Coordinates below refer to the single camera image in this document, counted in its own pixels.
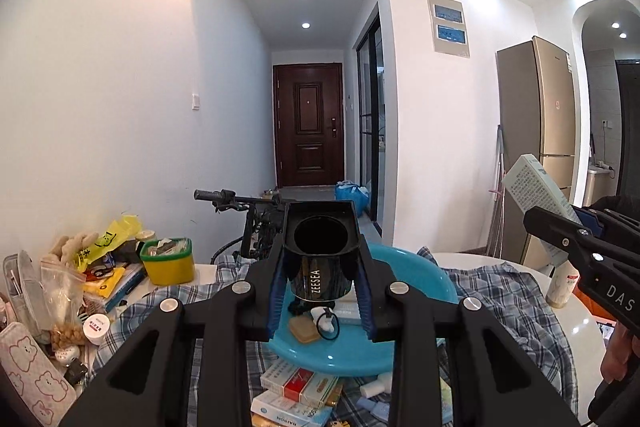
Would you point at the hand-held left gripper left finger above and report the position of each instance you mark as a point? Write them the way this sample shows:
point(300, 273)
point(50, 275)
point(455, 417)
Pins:
point(276, 302)

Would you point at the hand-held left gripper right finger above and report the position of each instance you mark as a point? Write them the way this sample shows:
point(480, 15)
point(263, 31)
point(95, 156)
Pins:
point(366, 307)

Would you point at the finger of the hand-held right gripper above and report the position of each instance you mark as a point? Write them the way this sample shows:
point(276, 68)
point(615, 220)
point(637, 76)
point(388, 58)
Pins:
point(589, 216)
point(550, 227)

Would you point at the pale green long box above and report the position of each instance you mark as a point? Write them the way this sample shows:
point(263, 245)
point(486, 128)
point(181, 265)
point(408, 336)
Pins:
point(532, 189)

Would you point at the black cosmetic container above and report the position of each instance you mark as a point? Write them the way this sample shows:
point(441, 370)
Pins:
point(320, 274)

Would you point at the blue plastic basin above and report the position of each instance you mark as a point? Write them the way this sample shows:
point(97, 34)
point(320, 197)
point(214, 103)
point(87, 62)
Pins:
point(415, 277)

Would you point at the white plastic bottle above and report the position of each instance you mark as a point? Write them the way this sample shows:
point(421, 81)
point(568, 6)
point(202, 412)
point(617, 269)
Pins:
point(561, 284)

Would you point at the blue white carton box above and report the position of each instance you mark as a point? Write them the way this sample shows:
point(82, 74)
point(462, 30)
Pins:
point(285, 412)

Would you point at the person's right hand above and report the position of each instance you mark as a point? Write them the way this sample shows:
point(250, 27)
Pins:
point(620, 354)

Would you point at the flat white box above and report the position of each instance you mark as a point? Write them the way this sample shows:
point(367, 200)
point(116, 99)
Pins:
point(346, 313)

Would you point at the white bin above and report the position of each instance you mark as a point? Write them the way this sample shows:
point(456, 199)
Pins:
point(597, 184)

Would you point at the bundle of mop poles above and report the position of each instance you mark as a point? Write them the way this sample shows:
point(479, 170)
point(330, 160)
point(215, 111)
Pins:
point(496, 207)

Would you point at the red white cigarette pack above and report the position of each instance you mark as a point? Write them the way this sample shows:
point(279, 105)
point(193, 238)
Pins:
point(287, 379)

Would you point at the blue plaid cloth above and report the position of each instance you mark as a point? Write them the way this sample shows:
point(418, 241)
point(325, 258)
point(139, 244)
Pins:
point(510, 302)

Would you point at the black folding bicycle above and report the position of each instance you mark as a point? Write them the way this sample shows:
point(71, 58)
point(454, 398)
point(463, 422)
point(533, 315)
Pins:
point(250, 212)

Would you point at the yellow white cigarette pack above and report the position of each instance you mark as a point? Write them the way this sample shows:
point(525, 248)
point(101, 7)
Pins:
point(322, 391)

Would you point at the brown paper bag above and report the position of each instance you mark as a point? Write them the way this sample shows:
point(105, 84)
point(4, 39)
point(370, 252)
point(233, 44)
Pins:
point(271, 194)

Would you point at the blue woven bag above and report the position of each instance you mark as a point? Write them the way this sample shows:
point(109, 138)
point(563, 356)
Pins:
point(351, 198)

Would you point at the yellow bucket green rim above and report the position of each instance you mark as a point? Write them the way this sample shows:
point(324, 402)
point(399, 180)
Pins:
point(167, 267)

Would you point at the gold refrigerator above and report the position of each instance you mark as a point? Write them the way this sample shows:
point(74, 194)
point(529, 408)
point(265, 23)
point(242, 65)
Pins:
point(530, 107)

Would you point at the white lidded jar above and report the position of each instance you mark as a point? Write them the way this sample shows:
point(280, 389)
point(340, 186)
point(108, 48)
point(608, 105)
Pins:
point(146, 235)

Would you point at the stack of books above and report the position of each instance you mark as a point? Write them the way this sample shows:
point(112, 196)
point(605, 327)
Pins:
point(125, 284)

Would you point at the yellow plastic bag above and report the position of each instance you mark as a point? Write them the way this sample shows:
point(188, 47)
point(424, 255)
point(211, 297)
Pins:
point(115, 237)

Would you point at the brown front door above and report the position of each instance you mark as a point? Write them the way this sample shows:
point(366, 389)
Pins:
point(307, 127)

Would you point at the red black scissors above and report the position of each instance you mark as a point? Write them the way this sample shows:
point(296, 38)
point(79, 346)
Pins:
point(100, 273)

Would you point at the white jar red label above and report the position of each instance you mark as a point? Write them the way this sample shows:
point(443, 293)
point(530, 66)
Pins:
point(95, 331)

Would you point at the black framed glass door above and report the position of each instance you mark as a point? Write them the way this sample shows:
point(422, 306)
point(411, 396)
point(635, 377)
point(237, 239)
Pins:
point(370, 122)

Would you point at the clear zip bag of snacks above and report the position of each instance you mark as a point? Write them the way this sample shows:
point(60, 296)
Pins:
point(62, 302)

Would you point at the beige plush toy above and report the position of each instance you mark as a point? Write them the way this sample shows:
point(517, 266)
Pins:
point(70, 244)

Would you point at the small white figurine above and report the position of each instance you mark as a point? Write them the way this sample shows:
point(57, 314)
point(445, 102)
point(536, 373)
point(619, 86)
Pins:
point(66, 354)

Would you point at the clear plastic case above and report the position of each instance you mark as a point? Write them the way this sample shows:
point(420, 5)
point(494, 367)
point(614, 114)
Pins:
point(22, 282)

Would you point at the pink bear pencil case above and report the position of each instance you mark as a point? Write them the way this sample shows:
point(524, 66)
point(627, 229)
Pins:
point(30, 372)

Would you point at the white light switch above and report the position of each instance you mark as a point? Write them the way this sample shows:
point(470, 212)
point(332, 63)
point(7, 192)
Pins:
point(196, 101)

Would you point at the grey wall panel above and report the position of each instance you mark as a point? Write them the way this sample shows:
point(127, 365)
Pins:
point(448, 24)

